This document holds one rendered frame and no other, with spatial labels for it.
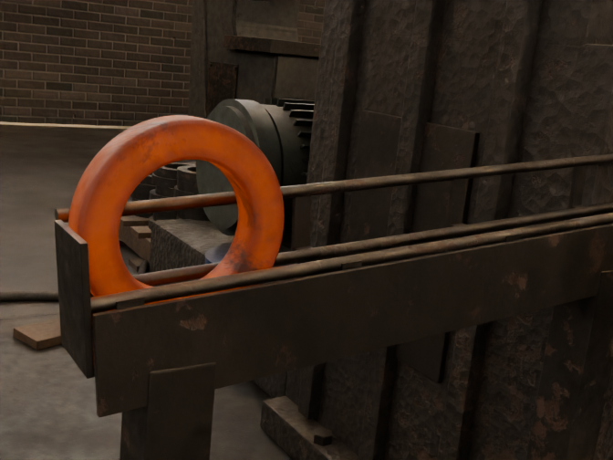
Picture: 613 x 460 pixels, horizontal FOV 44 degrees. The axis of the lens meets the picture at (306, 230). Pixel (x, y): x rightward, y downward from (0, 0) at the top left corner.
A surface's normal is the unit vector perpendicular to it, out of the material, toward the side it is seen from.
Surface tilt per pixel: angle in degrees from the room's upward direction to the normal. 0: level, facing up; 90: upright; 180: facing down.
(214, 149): 90
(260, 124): 45
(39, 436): 0
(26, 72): 90
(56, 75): 90
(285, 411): 0
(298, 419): 0
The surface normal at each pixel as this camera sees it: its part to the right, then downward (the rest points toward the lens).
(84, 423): 0.10, -0.97
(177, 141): 0.52, 0.25
